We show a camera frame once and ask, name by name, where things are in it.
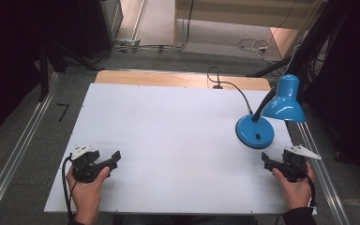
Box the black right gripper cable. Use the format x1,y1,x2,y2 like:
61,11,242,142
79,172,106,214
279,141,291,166
293,158,318,209

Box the aluminium floor rail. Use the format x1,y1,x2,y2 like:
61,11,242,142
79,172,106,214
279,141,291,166
296,121,353,225
0,72,61,225

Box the person's left hand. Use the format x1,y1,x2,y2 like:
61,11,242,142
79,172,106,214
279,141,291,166
66,165,112,218

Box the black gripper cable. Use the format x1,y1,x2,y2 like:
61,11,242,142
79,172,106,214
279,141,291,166
293,158,318,209
61,155,77,223

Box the person's right hand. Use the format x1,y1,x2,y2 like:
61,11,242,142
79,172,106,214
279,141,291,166
272,161,316,211

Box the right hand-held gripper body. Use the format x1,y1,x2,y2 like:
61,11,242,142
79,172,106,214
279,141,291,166
280,144,323,184

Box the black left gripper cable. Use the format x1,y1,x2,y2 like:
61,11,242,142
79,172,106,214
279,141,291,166
61,155,77,223

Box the black metal stand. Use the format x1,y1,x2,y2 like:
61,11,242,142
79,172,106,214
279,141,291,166
37,40,101,103

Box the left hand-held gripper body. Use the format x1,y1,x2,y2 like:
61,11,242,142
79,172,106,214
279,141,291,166
70,144,102,184

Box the dark floor cables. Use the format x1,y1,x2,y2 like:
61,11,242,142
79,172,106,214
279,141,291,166
90,0,196,65

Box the blue desk lamp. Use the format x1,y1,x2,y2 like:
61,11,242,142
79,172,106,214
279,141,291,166
234,73,307,150

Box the black lamp cable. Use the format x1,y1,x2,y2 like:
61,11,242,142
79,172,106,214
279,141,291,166
206,66,254,115

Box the white floor cable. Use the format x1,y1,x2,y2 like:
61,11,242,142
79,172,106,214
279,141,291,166
236,37,274,61

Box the wooden table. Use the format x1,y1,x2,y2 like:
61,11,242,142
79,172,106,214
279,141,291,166
94,69,272,92

